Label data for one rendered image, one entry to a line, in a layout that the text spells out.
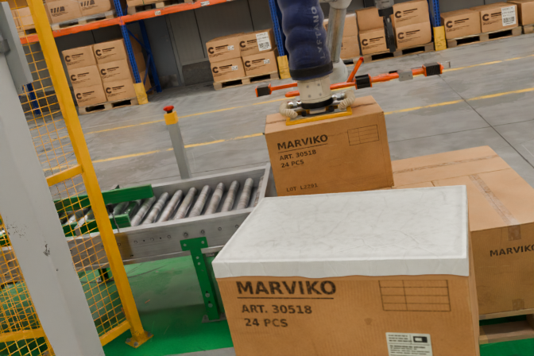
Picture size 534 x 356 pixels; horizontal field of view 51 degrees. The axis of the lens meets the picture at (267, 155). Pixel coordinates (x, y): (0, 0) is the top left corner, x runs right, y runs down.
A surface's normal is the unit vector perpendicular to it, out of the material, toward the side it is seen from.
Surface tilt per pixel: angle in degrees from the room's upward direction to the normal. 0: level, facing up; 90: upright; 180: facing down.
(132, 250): 90
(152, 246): 90
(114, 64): 86
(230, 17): 90
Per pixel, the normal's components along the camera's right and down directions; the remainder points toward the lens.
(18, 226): -0.07, 0.30
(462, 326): -0.31, 0.34
